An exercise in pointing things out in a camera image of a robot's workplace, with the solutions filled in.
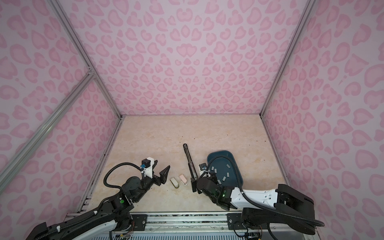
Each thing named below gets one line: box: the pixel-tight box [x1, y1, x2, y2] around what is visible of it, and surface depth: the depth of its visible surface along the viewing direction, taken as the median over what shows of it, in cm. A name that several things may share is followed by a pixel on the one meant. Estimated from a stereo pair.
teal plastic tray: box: [207, 150, 244, 188], surface depth 92 cm
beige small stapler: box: [169, 177, 180, 189], surface depth 86 cm
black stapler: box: [183, 143, 199, 180], surface depth 95 cm
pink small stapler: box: [179, 174, 188, 185], surface depth 86 cm
